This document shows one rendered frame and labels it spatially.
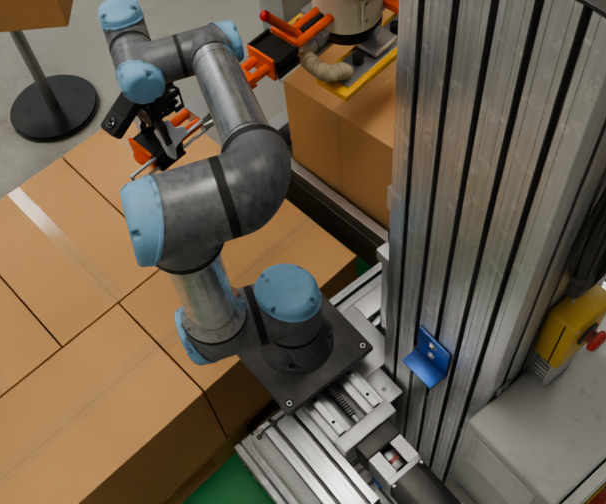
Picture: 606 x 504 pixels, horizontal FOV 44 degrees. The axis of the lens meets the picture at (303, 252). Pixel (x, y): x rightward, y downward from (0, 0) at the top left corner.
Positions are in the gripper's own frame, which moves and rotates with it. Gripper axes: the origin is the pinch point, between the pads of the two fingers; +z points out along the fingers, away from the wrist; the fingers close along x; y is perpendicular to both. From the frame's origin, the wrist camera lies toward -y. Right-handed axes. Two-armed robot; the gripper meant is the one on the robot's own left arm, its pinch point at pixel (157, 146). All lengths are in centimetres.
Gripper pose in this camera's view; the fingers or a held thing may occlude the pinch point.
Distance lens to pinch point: 162.3
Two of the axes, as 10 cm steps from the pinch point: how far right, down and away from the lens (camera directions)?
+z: 0.7, 5.3, 8.5
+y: 7.0, -6.4, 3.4
